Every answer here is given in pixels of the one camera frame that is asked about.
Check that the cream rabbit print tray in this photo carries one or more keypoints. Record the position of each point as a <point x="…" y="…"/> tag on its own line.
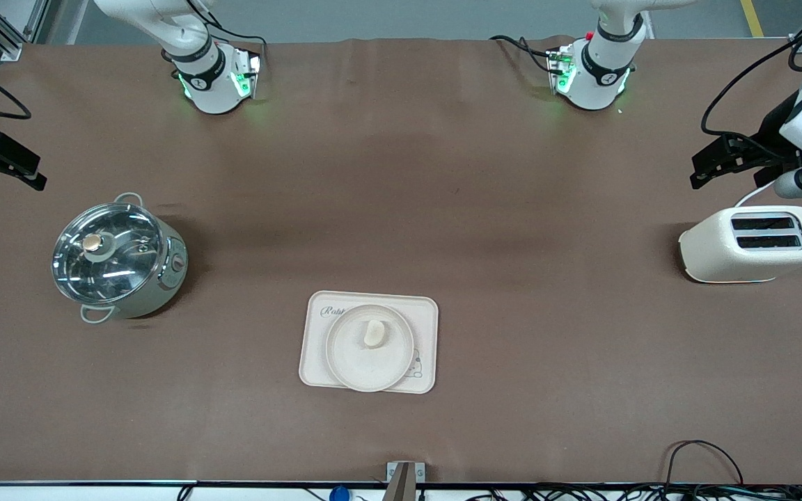
<point x="425" y="327"/>

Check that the brown table cover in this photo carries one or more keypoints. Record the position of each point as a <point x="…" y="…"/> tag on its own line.
<point x="401" y="174"/>

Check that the cream two-slot toaster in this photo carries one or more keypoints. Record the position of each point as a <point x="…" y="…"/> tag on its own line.
<point x="749" y="254"/>

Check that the cream round plate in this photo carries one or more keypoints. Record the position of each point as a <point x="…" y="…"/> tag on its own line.
<point x="366" y="369"/>

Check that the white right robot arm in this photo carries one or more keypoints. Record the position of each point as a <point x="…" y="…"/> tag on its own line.
<point x="206" y="76"/>

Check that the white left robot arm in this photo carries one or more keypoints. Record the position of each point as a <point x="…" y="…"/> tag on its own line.
<point x="599" y="76"/>

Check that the steel pot with glass lid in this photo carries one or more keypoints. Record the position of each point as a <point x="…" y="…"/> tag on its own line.
<point x="164" y="275"/>

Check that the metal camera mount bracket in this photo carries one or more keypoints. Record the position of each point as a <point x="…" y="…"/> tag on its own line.
<point x="404" y="480"/>

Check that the small cream bun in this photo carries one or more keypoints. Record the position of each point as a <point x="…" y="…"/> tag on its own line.
<point x="374" y="334"/>

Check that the blue round cap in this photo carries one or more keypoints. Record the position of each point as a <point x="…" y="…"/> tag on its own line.
<point x="339" y="495"/>

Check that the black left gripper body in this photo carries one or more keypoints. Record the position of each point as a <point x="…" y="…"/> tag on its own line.
<point x="771" y="140"/>

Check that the glass pot lid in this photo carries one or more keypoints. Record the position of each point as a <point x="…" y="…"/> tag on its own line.
<point x="105" y="254"/>

